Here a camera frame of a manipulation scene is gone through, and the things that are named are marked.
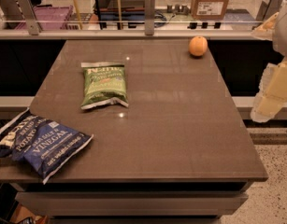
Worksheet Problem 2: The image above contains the grey right railing post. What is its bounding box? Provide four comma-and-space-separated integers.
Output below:
256, 0, 287, 21

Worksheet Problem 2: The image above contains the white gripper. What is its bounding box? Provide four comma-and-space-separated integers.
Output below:
251, 2, 287, 123

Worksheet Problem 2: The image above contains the blue salt vinegar chip bag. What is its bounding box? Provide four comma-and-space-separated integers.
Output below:
0, 109, 93, 184

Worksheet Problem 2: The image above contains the purple plastic crate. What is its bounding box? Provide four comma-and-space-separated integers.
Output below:
14, 5, 74, 31

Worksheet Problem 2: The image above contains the orange fruit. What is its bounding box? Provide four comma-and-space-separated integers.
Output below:
189, 36, 208, 57

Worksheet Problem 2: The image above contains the yellow broom handle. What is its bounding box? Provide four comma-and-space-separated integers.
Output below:
72, 0, 83, 30

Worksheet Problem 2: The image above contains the grey railing post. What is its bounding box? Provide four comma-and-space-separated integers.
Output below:
256, 0, 287, 21
144, 0, 155, 35
17, 0, 41, 35

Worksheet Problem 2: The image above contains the grey left railing post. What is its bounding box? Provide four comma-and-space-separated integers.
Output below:
17, 0, 41, 35

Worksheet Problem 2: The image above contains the grey middle railing post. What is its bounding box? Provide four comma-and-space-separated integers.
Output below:
144, 0, 155, 35

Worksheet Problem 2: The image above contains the cardboard box with label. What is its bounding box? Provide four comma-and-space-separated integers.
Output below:
191, 0, 229, 20

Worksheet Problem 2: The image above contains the green jalapeno chip bag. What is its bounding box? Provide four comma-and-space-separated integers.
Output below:
81, 62, 128, 110

